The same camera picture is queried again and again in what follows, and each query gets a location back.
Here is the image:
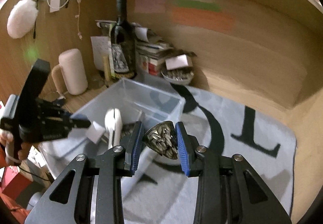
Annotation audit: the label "pink mug with handle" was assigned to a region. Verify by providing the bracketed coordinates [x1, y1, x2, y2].
[51, 48, 88, 96]

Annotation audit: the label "stack of books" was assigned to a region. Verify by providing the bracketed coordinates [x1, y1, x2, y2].
[136, 35, 175, 77]

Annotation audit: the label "red box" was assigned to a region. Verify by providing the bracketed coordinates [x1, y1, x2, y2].
[0, 165, 34, 200]

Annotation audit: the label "green sticky note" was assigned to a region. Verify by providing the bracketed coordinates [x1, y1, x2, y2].
[175, 0, 221, 12]

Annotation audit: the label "white fluffy pom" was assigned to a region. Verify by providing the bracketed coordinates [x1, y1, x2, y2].
[7, 0, 39, 39]

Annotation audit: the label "orange sticky note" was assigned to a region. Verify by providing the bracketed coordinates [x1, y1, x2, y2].
[171, 8, 236, 34]

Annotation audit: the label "white hanging tag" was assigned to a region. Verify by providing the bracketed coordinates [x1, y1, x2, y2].
[49, 0, 63, 13]

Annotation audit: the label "person's left hand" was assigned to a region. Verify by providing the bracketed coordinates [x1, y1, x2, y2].
[0, 130, 32, 163]

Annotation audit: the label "dark patterned shell clip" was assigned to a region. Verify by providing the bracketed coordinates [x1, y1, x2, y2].
[144, 120, 180, 160]

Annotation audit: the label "translucent plastic storage box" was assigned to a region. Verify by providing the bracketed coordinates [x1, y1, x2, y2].
[40, 78, 186, 179]

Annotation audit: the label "dark wine bottle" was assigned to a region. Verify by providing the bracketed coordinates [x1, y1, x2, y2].
[110, 0, 138, 79]

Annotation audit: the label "white card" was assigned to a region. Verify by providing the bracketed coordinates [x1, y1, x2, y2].
[165, 54, 190, 70]

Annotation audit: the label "curled white paper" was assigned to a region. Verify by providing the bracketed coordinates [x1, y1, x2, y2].
[136, 25, 150, 42]

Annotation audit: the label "white curved plastic object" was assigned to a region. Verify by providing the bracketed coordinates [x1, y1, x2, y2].
[104, 108, 124, 149]

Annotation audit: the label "white bowl of stones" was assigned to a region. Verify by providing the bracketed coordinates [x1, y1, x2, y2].
[161, 68, 195, 85]

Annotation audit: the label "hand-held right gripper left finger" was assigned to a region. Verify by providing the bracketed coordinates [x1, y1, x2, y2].
[25, 121, 144, 224]

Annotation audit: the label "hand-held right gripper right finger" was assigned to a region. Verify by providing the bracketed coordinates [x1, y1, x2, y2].
[176, 121, 293, 224]

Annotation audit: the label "clear acrylic box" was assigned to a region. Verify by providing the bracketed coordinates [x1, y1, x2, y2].
[121, 100, 177, 134]

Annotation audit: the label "grey mat with black letters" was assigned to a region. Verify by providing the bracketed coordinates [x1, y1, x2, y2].
[121, 73, 297, 224]

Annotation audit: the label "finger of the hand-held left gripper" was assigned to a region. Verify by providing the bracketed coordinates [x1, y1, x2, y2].
[61, 111, 92, 129]
[58, 124, 77, 140]

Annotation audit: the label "cream candle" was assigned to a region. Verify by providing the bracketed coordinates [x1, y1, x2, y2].
[102, 55, 112, 81]

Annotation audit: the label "pink sticky note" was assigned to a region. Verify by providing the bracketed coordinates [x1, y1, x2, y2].
[134, 0, 168, 14]

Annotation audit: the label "hanging bead string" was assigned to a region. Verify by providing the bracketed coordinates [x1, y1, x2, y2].
[75, 0, 84, 40]

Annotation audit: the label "white paper note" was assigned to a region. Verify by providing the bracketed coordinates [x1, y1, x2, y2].
[90, 36, 112, 71]

